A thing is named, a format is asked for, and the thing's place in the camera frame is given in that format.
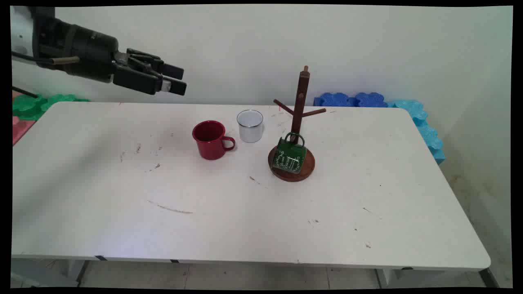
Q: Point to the light blue foam tile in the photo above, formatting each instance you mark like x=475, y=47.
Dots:
x=410, y=108
x=438, y=156
x=429, y=136

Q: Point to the red enamel mug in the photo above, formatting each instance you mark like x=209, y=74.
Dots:
x=209, y=145

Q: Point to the green enamel mug white print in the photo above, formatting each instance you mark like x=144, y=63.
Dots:
x=289, y=157

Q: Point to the grey table leg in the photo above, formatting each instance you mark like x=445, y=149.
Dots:
x=73, y=269
x=386, y=277

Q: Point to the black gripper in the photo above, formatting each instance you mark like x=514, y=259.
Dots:
x=81, y=51

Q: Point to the red foam tile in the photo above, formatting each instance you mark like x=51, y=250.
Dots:
x=20, y=128

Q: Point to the brown wooden mug tree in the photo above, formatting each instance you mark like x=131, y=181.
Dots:
x=302, y=94

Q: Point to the green foam tile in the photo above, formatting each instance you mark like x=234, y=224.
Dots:
x=30, y=105

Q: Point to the dark blue foam tile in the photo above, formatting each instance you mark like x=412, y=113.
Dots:
x=335, y=100
x=371, y=100

